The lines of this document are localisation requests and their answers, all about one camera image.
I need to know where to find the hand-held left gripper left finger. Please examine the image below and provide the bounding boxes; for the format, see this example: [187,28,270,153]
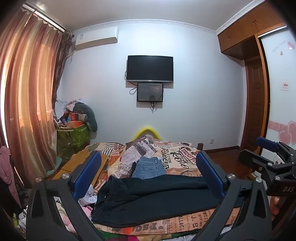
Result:
[26,151,109,241]

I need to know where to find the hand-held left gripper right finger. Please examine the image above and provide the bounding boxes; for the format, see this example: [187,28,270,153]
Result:
[196,151,273,241]

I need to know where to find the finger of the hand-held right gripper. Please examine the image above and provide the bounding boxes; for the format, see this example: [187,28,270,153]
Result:
[238,149,278,173]
[255,136,282,153]

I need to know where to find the dark pants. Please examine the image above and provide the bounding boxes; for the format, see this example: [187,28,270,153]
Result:
[91,174,234,229]

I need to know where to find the person's right hand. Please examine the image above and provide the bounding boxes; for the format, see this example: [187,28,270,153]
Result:
[269,196,284,223]

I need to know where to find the wooden bedside table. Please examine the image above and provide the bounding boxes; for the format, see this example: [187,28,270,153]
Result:
[51,150,110,184]

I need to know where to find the white crumpled cloth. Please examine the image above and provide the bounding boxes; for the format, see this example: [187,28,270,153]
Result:
[78,185,98,207]

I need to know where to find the pale teal plastic item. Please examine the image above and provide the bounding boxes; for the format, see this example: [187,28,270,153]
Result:
[47,157,62,176]

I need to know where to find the newspaper print blanket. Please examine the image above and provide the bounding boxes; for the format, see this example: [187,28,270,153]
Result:
[54,136,241,235]

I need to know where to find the green storage bag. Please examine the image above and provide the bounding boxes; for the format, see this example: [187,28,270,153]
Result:
[55,120,90,159]

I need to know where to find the brown wooden door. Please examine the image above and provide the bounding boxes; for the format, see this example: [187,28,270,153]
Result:
[239,56,267,151]

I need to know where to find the blue jeans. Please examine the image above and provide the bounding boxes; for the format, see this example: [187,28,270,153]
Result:
[132,156,166,179]

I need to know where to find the pile of mixed clothes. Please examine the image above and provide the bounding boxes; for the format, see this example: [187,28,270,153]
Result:
[53,98,86,128]

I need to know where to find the yellow foam bed guard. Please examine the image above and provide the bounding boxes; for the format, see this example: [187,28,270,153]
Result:
[132,126,163,141]

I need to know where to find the pink garment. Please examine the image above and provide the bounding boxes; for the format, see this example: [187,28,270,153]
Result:
[0,146,22,209]

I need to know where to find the striped orange curtain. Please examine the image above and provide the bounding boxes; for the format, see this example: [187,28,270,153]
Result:
[0,7,66,189]

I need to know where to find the small black monitor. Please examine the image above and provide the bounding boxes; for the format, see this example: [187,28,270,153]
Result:
[137,82,164,102]

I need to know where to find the dark patterned curtain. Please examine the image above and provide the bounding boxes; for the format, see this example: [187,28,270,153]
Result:
[51,30,74,116]

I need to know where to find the wooden wardrobe cupboards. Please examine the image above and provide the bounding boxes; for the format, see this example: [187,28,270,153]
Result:
[217,0,290,61]

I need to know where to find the white air conditioner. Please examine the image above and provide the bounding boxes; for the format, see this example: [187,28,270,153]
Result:
[74,26,119,50]

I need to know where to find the black wall television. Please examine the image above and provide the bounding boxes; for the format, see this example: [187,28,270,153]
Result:
[126,55,174,83]

